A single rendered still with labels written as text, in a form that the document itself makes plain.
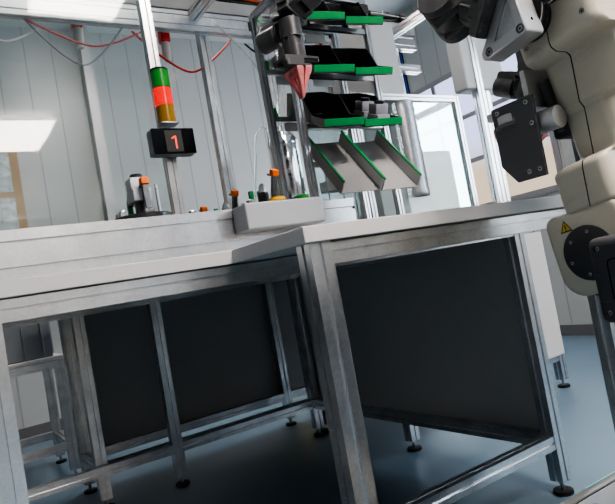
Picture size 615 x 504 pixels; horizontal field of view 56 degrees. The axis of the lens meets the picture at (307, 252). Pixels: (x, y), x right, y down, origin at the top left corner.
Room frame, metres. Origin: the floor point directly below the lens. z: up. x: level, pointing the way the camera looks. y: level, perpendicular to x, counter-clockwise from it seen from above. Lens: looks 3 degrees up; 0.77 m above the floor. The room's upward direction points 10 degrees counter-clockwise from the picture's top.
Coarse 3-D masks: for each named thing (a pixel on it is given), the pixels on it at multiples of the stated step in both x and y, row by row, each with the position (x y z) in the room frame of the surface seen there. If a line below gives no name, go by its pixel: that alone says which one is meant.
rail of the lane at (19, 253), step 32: (96, 224) 1.17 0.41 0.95; (128, 224) 1.21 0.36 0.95; (160, 224) 1.24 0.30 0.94; (192, 224) 1.29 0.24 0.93; (224, 224) 1.33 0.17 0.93; (0, 256) 1.08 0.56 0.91; (32, 256) 1.10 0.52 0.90; (64, 256) 1.14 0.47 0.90; (96, 256) 1.17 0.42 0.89; (128, 256) 1.21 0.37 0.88; (160, 256) 1.24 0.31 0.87
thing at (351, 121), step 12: (288, 96) 1.84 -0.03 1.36; (312, 96) 1.89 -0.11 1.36; (324, 96) 1.89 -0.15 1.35; (336, 96) 1.81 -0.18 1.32; (288, 108) 1.86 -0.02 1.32; (312, 108) 1.90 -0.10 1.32; (324, 108) 1.90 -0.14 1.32; (336, 108) 1.83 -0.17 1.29; (312, 120) 1.71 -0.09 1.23; (324, 120) 1.64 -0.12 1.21; (336, 120) 1.65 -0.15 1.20; (348, 120) 1.67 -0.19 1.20; (360, 120) 1.69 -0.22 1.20
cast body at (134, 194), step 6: (132, 174) 1.39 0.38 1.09; (138, 174) 1.40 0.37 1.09; (132, 180) 1.38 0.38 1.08; (126, 186) 1.41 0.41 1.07; (132, 186) 1.38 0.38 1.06; (132, 192) 1.37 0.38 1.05; (138, 192) 1.38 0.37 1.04; (150, 192) 1.39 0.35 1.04; (132, 198) 1.38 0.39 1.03; (138, 198) 1.37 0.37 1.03; (150, 198) 1.39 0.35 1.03; (132, 204) 1.41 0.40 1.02
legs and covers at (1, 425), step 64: (384, 256) 1.48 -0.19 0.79; (448, 256) 2.06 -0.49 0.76; (512, 256) 1.79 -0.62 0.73; (0, 320) 1.00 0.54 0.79; (384, 320) 2.41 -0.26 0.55; (448, 320) 2.11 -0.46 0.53; (512, 320) 1.88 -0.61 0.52; (0, 384) 1.00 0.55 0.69; (320, 384) 2.90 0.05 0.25; (384, 384) 2.48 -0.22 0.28; (448, 384) 2.16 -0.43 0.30; (512, 384) 1.92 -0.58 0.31; (0, 448) 0.99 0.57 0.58
